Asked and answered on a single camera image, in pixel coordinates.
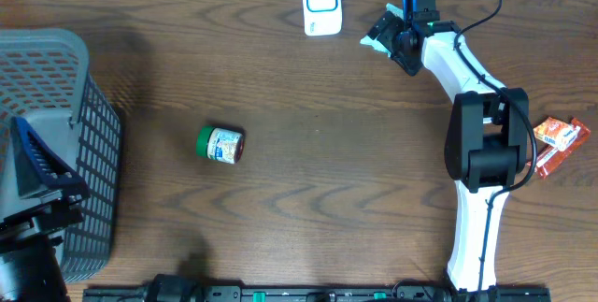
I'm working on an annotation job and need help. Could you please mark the teal wet wipes pack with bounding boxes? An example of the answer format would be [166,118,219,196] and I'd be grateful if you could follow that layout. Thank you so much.
[359,2,406,58]

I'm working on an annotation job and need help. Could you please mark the grey plastic mesh basket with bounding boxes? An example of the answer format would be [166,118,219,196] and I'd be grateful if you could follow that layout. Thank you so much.
[1,29,122,282]

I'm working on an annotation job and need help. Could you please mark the orange tissue pack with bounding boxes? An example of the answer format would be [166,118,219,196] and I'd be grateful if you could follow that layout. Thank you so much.
[534,117,579,151]

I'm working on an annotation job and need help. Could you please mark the green lid jar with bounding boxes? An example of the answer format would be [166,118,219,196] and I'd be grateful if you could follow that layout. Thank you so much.
[195,126,245,165]

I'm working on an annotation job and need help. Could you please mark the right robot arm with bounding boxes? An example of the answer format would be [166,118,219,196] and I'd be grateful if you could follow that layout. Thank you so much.
[361,0,537,301]

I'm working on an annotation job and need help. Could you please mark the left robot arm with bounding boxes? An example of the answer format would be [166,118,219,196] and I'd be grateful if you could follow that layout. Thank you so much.
[1,117,90,301]

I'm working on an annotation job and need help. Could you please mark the white barcode scanner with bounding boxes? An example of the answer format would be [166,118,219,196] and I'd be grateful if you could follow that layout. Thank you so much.
[303,0,342,36]

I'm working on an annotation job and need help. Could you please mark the black right camera cable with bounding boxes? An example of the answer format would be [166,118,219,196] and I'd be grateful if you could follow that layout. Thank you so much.
[434,0,539,294]

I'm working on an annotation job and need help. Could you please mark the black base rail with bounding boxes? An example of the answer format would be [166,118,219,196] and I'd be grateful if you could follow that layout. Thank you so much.
[82,283,551,302]

